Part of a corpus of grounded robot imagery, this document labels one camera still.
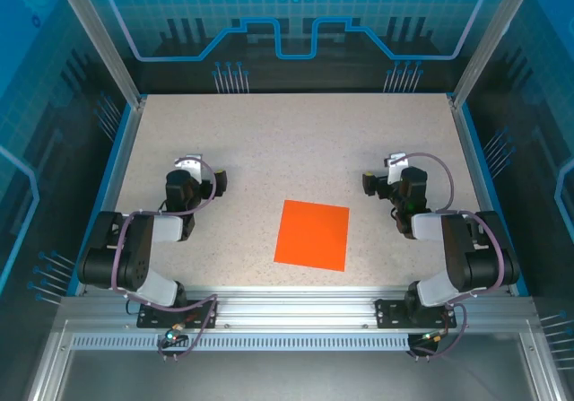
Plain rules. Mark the orange square paper sheet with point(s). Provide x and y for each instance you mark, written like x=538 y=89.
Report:
x=311 y=235

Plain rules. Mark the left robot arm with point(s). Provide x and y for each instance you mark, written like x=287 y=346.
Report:
x=116 y=257

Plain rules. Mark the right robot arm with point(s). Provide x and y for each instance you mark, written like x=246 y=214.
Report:
x=466 y=257

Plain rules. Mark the grey metal sheet panel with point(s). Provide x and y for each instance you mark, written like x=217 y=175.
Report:
x=291 y=374

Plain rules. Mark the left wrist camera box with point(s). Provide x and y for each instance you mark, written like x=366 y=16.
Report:
x=190 y=161

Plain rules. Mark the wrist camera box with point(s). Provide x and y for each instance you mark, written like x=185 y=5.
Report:
x=398 y=159
x=190 y=161

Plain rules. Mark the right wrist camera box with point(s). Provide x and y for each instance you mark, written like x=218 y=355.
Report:
x=398 y=159

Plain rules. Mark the aluminium side rail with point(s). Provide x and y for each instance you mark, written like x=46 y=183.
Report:
x=115 y=185
x=483 y=185

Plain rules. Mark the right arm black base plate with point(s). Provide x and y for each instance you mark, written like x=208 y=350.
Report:
x=390 y=313

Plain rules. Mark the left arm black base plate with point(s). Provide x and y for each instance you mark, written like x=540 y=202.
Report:
x=202 y=316

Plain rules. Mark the aluminium mounting rail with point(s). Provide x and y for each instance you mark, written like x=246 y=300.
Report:
x=291 y=307

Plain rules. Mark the aluminium frame post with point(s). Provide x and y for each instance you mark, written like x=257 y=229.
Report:
x=485 y=46
x=108 y=46

